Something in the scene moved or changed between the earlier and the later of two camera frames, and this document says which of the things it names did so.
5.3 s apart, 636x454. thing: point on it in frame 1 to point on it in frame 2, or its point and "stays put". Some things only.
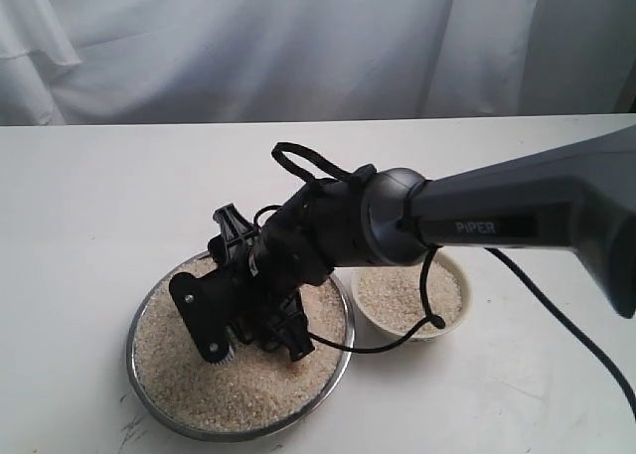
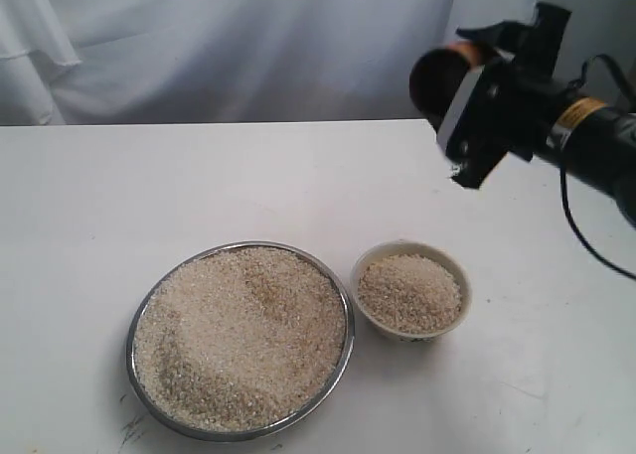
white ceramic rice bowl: (390, 297) stays put
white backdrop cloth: (141, 50) stays put
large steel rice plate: (251, 394) stays put
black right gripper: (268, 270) to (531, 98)
